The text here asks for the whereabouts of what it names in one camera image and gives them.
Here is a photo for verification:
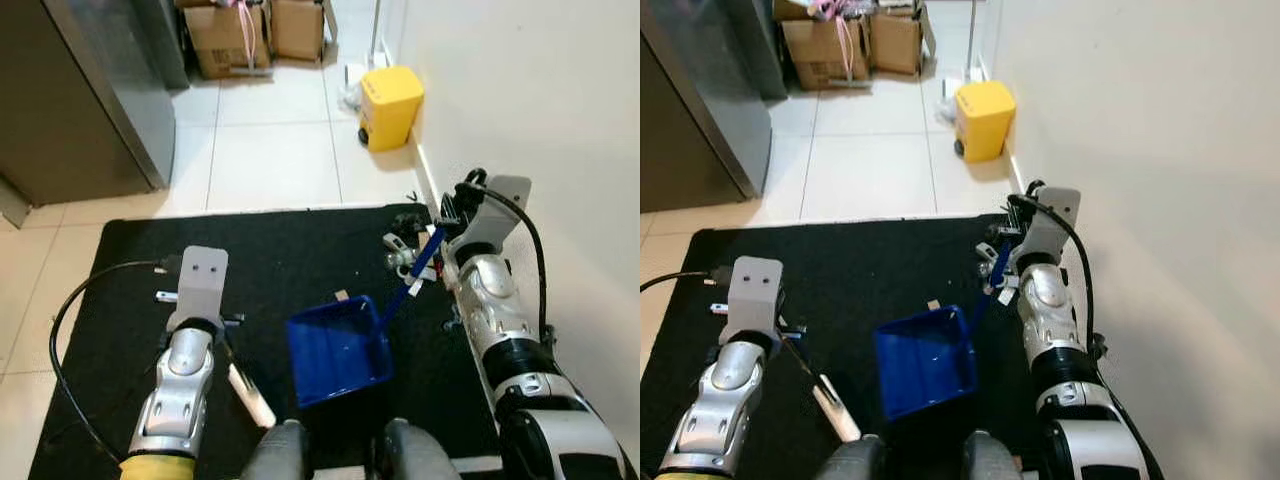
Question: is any broom with white handle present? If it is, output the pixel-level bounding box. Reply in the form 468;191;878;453
782;340;863;444
218;335;278;430

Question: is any white pole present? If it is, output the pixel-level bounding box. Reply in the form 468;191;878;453
965;0;986;81
368;0;387;69

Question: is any grey robot left leg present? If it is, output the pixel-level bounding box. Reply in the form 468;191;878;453
238;420;313;480
815;435;886;480

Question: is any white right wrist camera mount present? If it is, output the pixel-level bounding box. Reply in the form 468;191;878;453
1022;187;1082;269
462;176;533;263

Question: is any pink ribbon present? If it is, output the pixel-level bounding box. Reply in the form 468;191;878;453
808;0;863;76
226;0;259;63

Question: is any grey robot leg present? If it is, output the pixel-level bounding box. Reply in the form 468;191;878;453
815;435;886;480
960;430;1026;480
238;420;313;480
372;417;463;480

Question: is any yellow waste bin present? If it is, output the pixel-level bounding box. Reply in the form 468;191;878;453
953;80;1018;164
358;65;426;153

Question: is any brown cardboard box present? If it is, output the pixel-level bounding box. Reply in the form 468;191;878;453
180;0;273;80
268;0;338;64
778;0;871;92
866;5;936;78

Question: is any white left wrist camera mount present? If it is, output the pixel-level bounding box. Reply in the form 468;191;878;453
165;246;230;333
726;256;784;343

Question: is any grey robot right leg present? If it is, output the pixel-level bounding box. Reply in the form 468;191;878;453
960;430;1026;480
372;417;463;480

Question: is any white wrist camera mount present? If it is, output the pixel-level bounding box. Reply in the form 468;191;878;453
462;176;533;263
1022;187;1082;269
165;246;230;333
726;256;784;343

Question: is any black floor mat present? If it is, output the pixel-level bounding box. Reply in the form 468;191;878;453
28;204;506;480
640;213;1051;480

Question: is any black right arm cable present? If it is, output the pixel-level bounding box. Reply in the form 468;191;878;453
1035;195;1109;361
478;183;553;346

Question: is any blue dustpan with long handle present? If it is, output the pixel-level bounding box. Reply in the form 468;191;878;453
873;180;1047;421
286;168;489;410

